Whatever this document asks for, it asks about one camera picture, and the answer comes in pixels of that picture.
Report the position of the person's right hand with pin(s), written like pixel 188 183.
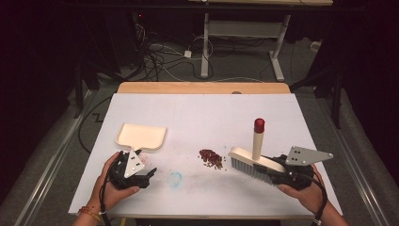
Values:
pixel 309 197

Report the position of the person's left hand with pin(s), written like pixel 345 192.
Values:
pixel 114 196

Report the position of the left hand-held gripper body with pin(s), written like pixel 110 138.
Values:
pixel 133 166

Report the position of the white power adapter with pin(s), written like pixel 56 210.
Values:
pixel 188 54

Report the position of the wooden table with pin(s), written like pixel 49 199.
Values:
pixel 204 88

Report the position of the metal floor rail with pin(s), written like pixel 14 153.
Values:
pixel 360 182
pixel 47 169

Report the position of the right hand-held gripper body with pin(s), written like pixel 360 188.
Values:
pixel 306 157

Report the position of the scatter of red beans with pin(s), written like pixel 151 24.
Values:
pixel 211 158

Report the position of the white floor box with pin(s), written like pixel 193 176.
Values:
pixel 316 46

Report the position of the white desk frame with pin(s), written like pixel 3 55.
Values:
pixel 244 29

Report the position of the black metal stand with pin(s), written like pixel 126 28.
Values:
pixel 78 91
pixel 336 94

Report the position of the white table cover board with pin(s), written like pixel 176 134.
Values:
pixel 200 113

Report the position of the cream dustpan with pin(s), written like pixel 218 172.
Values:
pixel 141 135

